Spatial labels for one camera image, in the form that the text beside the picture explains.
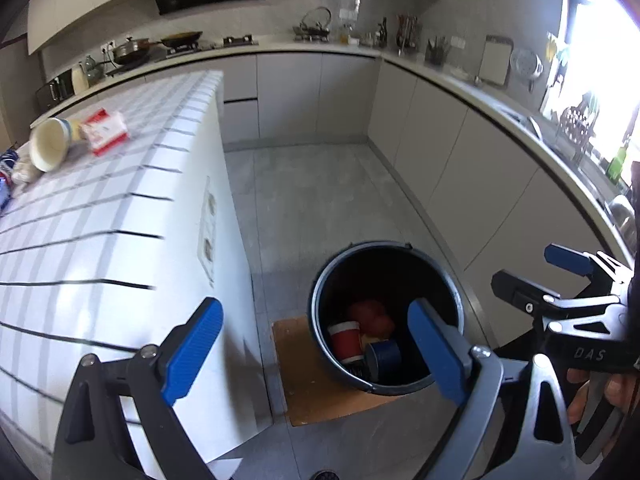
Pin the grey kitchen counter cabinets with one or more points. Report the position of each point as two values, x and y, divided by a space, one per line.
340 95

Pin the red white carton box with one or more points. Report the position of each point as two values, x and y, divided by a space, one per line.
105 130

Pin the red plastic bag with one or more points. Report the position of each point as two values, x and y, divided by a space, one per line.
370 315

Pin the dark glass bottle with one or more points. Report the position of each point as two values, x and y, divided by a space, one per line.
383 35

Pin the red paper cup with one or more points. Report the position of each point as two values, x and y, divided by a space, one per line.
345 342

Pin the black bucket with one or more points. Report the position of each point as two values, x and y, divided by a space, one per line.
380 270

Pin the kitchen window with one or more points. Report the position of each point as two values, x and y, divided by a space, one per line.
600 60

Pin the socket panel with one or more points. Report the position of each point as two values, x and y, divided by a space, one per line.
207 240

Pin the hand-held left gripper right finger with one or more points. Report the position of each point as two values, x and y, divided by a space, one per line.
440 355

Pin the person's dark shoe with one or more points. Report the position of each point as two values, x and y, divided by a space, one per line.
325 476

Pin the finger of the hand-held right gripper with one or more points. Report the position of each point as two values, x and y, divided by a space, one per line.
520 290
567 258

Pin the white cutting board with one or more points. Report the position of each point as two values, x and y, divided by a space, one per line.
496 60

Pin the yellow oil bottle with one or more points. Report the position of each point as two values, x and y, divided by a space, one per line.
345 36

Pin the wooden stool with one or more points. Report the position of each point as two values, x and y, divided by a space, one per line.
310 390

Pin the white checked table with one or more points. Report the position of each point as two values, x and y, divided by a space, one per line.
100 260

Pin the white jug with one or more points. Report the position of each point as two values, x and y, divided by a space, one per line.
79 80

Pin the black gas stove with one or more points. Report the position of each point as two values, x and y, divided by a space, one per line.
235 41

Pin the white plastic bag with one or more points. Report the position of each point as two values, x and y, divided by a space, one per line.
22 170

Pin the blue soda can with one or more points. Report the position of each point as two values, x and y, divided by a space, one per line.
2 195
5 165

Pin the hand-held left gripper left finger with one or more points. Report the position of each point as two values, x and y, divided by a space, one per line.
192 355

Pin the black microwave oven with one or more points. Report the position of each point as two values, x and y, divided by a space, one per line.
52 92

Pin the steel sink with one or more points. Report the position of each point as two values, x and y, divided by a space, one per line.
622 212

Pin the metal kettle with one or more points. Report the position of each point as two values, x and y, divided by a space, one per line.
315 27

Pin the black utensil holder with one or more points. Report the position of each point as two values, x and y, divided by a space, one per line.
436 55

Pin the hanging yellow blue cloths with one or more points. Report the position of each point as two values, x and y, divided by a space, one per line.
552 50

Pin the steel utensil rack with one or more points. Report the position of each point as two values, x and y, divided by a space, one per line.
407 30

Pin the lidded cooking pot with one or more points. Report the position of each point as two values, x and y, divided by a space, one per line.
131 51

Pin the grey-green jar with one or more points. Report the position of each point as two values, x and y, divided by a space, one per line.
92 71

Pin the dark wok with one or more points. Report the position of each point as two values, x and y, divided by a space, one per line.
181 38

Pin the white paper cup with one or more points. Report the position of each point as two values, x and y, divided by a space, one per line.
47 142

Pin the white colander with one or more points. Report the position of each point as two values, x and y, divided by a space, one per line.
526 64

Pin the person's right hand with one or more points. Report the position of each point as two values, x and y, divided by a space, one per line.
620 392

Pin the green bottle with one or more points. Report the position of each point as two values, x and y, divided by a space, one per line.
616 165

